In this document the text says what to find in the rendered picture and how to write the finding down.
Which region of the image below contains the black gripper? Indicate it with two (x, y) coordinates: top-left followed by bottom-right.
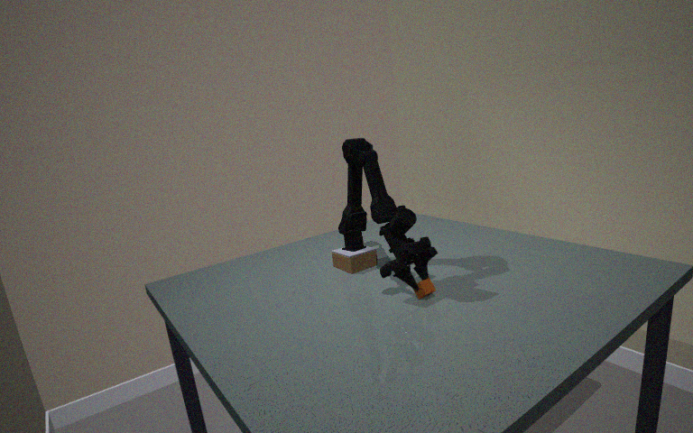
(380, 236), (438, 291)

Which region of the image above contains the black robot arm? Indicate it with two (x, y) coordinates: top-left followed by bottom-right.
(338, 138), (431, 258)

